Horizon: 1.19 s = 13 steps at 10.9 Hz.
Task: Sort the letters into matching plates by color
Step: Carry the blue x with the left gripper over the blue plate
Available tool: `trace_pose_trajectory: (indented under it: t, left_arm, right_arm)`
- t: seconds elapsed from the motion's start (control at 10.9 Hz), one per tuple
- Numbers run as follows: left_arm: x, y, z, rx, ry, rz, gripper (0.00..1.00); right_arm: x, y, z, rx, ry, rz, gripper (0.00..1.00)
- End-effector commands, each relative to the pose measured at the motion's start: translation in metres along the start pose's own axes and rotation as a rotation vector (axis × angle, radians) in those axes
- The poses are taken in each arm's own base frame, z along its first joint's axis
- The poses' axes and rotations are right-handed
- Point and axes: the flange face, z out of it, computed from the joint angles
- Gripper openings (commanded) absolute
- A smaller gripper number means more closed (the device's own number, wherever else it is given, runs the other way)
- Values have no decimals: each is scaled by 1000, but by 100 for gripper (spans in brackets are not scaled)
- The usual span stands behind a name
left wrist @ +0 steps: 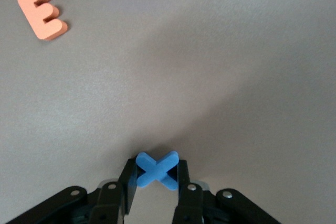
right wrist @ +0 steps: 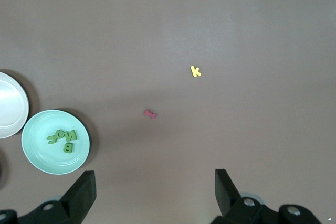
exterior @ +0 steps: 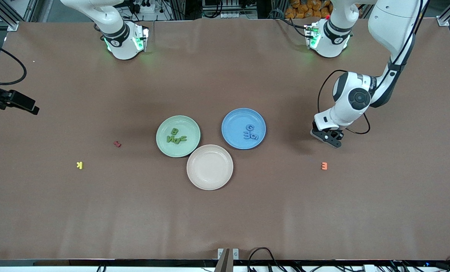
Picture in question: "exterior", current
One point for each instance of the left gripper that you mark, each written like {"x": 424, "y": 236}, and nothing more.
{"x": 314, "y": 125}

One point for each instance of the blue foam digit six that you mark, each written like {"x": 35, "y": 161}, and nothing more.
{"x": 255, "y": 136}

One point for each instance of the blue foam letter G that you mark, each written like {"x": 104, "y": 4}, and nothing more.
{"x": 247, "y": 128}

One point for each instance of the blue foam letter M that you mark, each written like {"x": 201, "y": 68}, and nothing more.
{"x": 246, "y": 136}

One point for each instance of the green foam letter P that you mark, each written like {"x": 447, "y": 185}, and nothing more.
{"x": 176, "y": 141}

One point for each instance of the green foam letter B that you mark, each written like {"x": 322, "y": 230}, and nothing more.
{"x": 172, "y": 131}

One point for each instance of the green foam letter N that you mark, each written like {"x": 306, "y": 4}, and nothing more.
{"x": 169, "y": 139}

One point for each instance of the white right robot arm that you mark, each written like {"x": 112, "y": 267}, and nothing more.
{"x": 111, "y": 22}

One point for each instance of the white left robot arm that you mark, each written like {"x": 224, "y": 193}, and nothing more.
{"x": 391, "y": 22}

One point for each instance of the blue plate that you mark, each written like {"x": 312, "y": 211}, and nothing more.
{"x": 232, "y": 124}

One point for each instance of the yellow foam letter K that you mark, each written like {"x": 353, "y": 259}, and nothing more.
{"x": 81, "y": 165}

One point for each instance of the maroon foam letter I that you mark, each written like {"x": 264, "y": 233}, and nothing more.
{"x": 117, "y": 144}

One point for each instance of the beige plate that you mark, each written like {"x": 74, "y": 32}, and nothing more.
{"x": 210, "y": 167}

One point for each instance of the pile of orange objects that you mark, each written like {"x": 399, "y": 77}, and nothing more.
{"x": 304, "y": 9}

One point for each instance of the green plate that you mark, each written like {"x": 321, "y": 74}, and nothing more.
{"x": 187, "y": 124}

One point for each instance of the small white power strip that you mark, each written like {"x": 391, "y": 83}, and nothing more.
{"x": 228, "y": 15}

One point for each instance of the white power strip with plugs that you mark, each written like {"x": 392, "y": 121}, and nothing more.
{"x": 141, "y": 5}

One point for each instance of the grey metal table bracket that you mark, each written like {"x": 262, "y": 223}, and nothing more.
{"x": 235, "y": 254}

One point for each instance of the grey camera post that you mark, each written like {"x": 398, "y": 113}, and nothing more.
{"x": 223, "y": 264}

